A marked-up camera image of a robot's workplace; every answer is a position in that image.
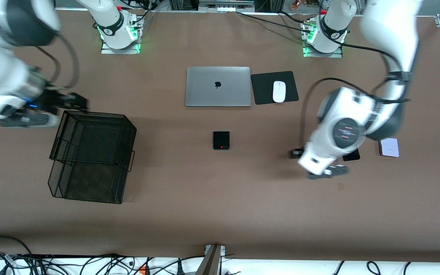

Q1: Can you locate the long black smartphone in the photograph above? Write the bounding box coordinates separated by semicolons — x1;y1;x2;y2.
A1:
341;148;361;162

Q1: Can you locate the small black phone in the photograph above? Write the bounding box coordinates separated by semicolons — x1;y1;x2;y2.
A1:
212;131;231;151

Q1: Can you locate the white lavender phone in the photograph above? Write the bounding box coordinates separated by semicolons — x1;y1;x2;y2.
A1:
379;137;400;158

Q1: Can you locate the black mesh two-tier tray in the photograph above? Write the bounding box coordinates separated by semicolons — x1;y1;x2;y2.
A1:
48;110;137;204

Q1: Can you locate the white computer mouse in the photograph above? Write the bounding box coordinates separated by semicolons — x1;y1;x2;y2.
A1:
273;81;286;103

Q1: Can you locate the black mouse pad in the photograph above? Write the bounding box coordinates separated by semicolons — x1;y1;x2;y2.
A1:
251;71;299;105

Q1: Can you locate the silver closed laptop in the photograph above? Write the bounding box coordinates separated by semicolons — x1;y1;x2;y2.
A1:
185;66;252;107

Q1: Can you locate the white power strip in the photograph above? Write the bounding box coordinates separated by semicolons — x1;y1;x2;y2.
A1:
199;0;255;12

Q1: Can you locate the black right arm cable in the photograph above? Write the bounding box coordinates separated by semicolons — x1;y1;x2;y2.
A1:
35;32;81;91

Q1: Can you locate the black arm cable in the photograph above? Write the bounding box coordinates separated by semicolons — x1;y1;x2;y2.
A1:
35;32;81;91
299;43;411;150

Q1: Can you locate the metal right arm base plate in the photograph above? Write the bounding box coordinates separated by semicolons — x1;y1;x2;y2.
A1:
101;41;141;55

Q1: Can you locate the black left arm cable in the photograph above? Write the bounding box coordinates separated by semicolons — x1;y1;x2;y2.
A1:
299;43;411;150

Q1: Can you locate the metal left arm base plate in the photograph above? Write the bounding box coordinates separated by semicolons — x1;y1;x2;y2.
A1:
303;45;343;58

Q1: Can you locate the black table cable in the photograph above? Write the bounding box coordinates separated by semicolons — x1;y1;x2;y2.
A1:
236;11;313;33

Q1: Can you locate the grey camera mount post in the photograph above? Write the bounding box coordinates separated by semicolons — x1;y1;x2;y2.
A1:
195;244;226;275

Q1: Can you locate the thick black floor cable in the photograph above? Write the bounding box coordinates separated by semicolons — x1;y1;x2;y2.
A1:
0;235;33;256

